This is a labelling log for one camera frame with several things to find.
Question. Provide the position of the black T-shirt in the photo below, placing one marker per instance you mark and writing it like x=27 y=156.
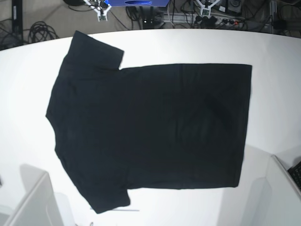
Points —
x=178 y=126

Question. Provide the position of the white power strip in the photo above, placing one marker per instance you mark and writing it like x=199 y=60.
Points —
x=217 y=20

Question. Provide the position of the blue box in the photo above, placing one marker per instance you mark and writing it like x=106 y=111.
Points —
x=123 y=3

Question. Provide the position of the black keyboard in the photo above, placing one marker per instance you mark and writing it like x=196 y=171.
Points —
x=295 y=173

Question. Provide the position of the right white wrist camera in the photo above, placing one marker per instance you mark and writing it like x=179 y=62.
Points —
x=102 y=17

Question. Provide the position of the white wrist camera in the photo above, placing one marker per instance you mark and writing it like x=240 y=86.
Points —
x=102 y=17
x=205 y=12

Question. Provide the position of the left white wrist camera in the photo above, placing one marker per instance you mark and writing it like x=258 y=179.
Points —
x=205 y=12

